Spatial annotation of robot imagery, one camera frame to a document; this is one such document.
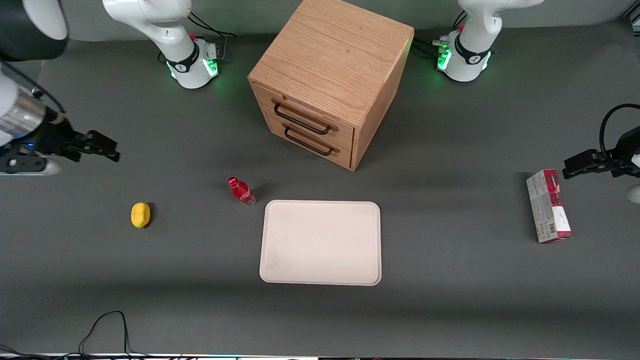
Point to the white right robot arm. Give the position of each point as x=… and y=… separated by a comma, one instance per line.
x=170, y=30

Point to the beige rectangular tray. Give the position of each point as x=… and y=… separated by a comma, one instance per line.
x=321, y=243

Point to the red and white carton box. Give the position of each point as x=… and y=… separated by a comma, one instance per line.
x=548, y=206

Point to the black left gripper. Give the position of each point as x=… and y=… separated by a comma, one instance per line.
x=624, y=151

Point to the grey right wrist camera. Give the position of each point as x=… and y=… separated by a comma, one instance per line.
x=26, y=165

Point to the wooden drawer cabinet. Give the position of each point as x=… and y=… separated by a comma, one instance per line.
x=330, y=65

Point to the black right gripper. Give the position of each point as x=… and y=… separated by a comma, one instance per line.
x=56, y=137

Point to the yellow lemon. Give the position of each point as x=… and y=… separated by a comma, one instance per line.
x=140, y=215

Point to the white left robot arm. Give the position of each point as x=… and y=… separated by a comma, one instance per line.
x=472, y=45

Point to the red coke bottle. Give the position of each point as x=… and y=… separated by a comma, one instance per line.
x=242, y=192

